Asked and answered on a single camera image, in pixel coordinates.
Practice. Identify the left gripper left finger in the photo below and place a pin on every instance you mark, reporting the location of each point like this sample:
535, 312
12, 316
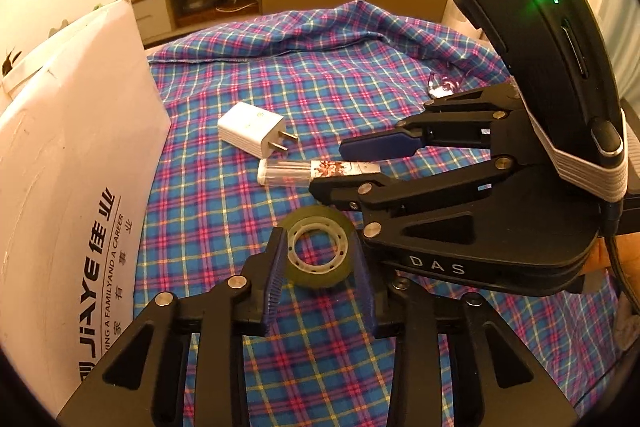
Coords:
142, 378

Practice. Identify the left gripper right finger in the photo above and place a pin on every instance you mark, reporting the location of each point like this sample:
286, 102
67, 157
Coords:
495, 379

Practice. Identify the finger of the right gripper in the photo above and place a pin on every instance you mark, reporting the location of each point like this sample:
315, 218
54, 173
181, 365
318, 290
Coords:
462, 120
379, 192

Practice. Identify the silver key carabiner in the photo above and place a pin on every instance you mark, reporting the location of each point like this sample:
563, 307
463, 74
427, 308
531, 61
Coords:
441, 85

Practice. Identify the clear tape roll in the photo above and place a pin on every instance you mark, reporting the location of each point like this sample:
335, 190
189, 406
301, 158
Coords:
320, 241

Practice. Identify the white cream tube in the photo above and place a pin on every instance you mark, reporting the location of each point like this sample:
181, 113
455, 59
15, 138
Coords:
285, 172

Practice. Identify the white power adapter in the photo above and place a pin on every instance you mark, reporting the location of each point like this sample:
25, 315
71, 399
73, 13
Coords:
254, 130

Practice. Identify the person right hand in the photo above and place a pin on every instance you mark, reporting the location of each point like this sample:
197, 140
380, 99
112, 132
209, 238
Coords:
628, 246

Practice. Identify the plaid tablecloth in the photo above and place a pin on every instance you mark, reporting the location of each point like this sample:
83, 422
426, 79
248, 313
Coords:
331, 74

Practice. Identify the white storage box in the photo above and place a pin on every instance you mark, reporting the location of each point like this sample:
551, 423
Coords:
82, 129

